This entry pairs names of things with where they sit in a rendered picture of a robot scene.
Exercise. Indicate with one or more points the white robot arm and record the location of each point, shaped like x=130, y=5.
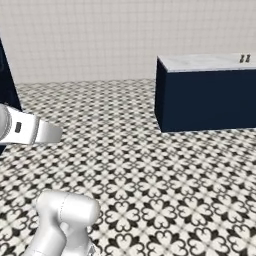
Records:
x=63, y=213

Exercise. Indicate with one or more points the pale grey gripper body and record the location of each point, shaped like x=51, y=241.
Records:
x=49, y=132

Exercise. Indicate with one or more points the dark blue kitchen island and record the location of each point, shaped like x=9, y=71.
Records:
x=206, y=98

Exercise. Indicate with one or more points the dark blue cabinet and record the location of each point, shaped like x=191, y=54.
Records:
x=7, y=86

